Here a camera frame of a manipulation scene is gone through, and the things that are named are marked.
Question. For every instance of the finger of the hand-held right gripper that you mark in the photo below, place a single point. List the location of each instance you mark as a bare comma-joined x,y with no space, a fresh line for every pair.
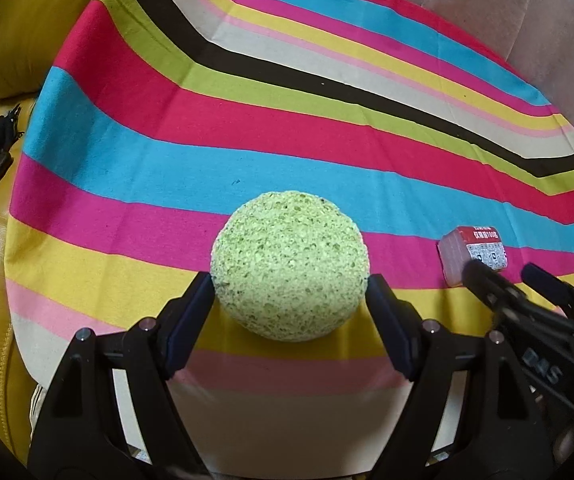
542,280
487,282

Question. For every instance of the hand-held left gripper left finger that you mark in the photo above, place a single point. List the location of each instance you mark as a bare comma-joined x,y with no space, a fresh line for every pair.
192,320

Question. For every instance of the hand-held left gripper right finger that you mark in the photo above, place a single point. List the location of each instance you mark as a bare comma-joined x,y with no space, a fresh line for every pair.
392,325

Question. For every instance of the small dark red box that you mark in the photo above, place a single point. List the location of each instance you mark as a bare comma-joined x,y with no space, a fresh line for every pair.
467,250

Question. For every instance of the green round sponge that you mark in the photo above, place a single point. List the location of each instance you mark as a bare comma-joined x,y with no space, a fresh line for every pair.
287,260

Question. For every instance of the colourful striped cloth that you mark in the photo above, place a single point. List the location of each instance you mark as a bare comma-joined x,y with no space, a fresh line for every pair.
167,160

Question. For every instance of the beige plush cover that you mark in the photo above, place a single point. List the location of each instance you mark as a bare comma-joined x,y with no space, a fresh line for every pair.
517,20

